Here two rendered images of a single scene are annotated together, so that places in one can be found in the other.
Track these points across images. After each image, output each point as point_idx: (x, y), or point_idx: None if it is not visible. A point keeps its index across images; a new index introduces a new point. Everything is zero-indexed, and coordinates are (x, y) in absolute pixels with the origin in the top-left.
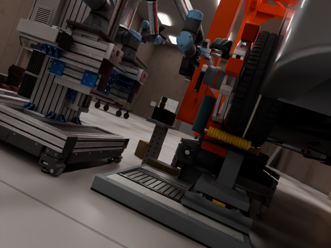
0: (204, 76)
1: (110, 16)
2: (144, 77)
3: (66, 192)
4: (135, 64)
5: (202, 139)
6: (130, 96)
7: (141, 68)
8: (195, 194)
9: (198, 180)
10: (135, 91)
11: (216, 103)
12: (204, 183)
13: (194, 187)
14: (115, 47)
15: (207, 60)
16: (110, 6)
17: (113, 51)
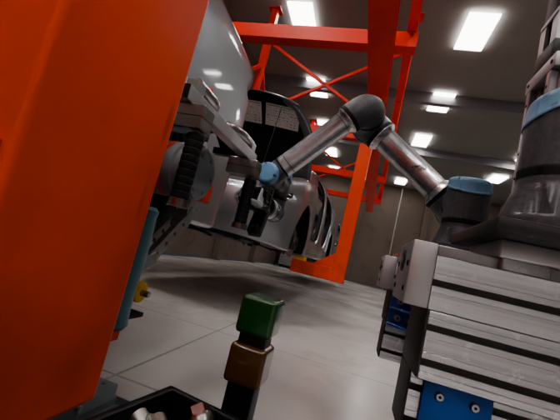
0: (209, 189)
1: (446, 209)
2: (401, 265)
3: None
4: (463, 240)
5: (142, 314)
6: (400, 383)
7: (491, 227)
8: (117, 396)
9: (109, 386)
10: (410, 355)
11: (173, 240)
12: (98, 382)
13: (114, 397)
14: (381, 260)
15: (218, 132)
16: (444, 197)
17: (379, 268)
